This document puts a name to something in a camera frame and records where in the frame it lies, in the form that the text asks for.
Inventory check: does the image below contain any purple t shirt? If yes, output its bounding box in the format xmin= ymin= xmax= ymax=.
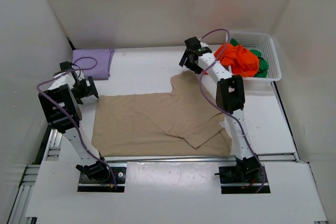
xmin=72 ymin=49 xmax=115 ymax=80

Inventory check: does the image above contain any beige t shirt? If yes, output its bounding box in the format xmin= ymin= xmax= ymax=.
xmin=92 ymin=71 xmax=232 ymax=157

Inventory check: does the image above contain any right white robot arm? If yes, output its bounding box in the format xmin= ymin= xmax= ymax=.
xmin=179 ymin=37 xmax=266 ymax=178

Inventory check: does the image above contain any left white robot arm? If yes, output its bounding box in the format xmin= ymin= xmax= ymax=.
xmin=36 ymin=61 xmax=110 ymax=183

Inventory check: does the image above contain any orange t shirt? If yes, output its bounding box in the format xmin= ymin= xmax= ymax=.
xmin=214 ymin=42 xmax=260 ymax=77

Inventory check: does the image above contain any green t shirt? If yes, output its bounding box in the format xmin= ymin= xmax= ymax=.
xmin=230 ymin=38 xmax=269 ymax=78

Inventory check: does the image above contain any white plastic basket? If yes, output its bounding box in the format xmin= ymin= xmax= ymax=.
xmin=230 ymin=31 xmax=282 ymax=84

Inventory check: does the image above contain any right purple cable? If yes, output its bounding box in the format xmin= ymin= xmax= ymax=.
xmin=198 ymin=29 xmax=266 ymax=193

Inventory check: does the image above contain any aluminium frame rail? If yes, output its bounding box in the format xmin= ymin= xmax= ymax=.
xmin=7 ymin=77 xmax=329 ymax=224

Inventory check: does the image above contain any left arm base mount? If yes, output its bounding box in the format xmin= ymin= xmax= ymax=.
xmin=76 ymin=163 xmax=127 ymax=193

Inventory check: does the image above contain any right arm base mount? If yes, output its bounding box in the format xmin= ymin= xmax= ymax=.
xmin=214 ymin=166 xmax=271 ymax=195

